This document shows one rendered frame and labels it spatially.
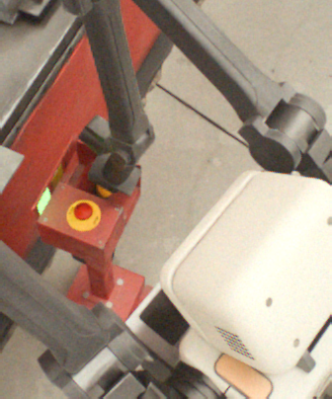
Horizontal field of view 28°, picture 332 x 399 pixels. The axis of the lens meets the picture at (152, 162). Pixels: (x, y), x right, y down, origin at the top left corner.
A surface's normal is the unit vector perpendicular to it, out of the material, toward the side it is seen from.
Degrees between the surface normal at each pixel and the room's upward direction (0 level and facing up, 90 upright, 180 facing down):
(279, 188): 42
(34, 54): 0
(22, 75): 0
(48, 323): 65
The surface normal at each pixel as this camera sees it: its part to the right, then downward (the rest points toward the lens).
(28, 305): 0.53, 0.47
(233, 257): -0.50, -0.73
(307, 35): 0.02, -0.47
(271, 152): -0.57, 0.66
